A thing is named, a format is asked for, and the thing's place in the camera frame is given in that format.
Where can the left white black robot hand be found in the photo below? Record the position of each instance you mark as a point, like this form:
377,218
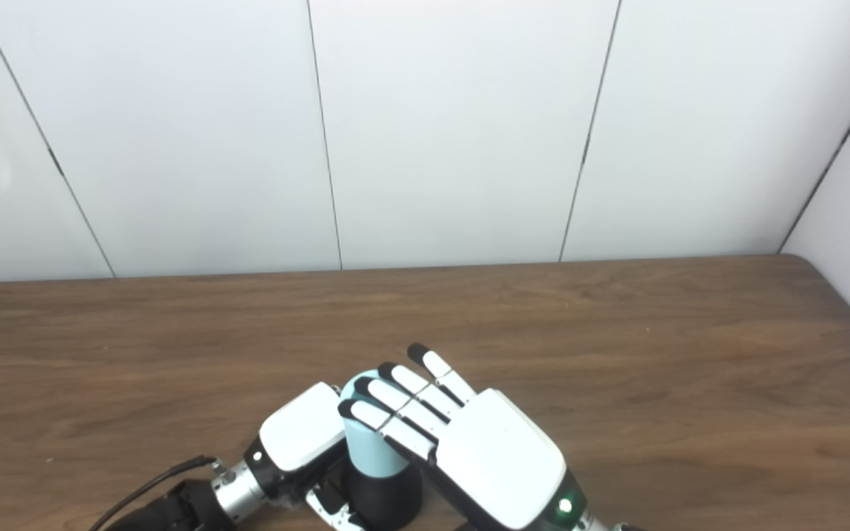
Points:
299,428

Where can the black flared nozzle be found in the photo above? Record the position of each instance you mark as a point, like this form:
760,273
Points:
388,501

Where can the light blue cylinder cup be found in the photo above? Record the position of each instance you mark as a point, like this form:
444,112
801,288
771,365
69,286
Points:
370,446

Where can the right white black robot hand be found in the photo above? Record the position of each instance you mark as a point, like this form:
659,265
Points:
495,461

